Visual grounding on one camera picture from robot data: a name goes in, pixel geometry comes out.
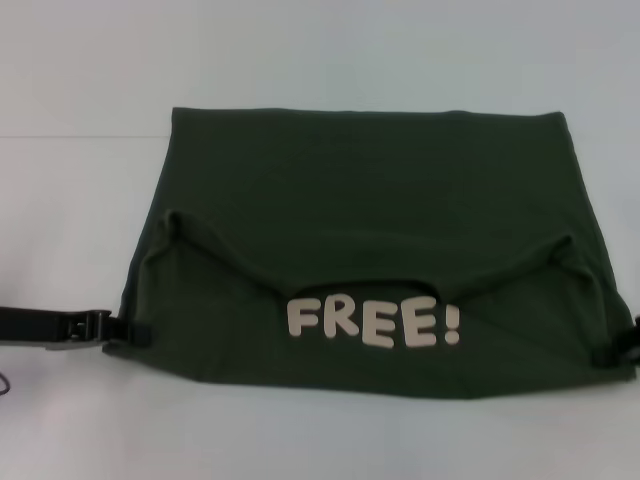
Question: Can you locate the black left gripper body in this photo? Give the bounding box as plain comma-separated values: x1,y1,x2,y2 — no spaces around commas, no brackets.
0,305,81,351

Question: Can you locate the dark green shirt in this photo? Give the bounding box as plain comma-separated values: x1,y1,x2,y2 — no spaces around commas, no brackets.
101,105,639,407

